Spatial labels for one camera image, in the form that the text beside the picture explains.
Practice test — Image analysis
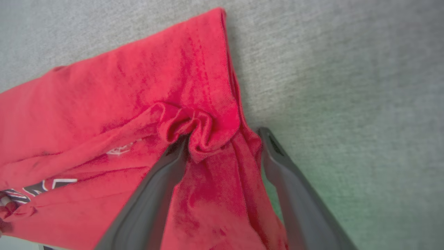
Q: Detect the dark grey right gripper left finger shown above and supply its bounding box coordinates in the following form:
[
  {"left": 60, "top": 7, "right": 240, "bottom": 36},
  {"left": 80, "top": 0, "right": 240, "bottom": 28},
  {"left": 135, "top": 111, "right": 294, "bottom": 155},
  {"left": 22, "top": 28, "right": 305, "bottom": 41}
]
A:
[{"left": 94, "top": 135, "right": 190, "bottom": 250}]

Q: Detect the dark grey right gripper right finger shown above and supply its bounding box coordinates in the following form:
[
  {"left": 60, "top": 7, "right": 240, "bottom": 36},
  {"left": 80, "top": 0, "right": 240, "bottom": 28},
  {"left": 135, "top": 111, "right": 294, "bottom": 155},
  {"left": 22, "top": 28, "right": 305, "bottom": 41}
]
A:
[{"left": 258, "top": 127, "right": 358, "bottom": 250}]

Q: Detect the red and white garment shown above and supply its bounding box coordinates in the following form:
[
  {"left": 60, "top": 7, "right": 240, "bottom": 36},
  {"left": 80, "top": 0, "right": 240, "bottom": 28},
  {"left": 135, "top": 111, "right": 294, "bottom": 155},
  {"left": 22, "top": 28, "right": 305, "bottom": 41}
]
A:
[{"left": 0, "top": 7, "right": 289, "bottom": 250}]

